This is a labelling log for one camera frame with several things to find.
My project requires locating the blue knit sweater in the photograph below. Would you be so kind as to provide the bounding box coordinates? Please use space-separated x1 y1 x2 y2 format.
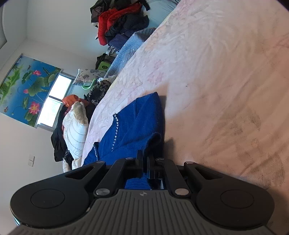
82 91 166 190

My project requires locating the dark clothes pile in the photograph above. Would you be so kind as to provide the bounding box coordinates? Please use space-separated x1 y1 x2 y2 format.
90 1 150 50

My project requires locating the black garment by duvet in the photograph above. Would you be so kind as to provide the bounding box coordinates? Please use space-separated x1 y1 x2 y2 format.
50 105 67 162

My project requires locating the white quilted duvet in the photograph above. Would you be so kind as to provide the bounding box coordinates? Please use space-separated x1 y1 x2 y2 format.
62 101 89 170

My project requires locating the window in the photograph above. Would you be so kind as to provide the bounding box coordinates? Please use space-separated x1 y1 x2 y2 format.
36 73 74 131

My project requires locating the orange garment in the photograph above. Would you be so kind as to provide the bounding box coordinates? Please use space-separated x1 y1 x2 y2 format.
62 95 89 108

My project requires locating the lotus print roller blind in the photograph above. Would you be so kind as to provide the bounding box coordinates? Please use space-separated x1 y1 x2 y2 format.
1 54 61 127

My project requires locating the leopard print garment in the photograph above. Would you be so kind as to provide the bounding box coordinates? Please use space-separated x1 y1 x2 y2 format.
88 80 111 106

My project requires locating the floral pillow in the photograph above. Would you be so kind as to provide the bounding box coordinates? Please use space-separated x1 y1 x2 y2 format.
72 69 106 87

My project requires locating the pink floral bedspread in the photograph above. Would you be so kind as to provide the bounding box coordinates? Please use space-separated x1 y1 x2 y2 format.
83 1 288 234

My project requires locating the green plastic stool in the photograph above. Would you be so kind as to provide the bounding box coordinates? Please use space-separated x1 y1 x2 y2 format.
81 61 111 90

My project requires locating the light blue fleece blanket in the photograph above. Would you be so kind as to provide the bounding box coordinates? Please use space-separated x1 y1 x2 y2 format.
104 27 156 78

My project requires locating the red garment on pile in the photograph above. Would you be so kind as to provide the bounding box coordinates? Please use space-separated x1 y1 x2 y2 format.
98 3 142 46

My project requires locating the grey bundled bedding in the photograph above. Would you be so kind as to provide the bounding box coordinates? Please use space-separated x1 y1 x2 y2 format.
142 0 180 28

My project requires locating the white wall switch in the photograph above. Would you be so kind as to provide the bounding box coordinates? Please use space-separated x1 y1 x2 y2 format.
28 155 35 167

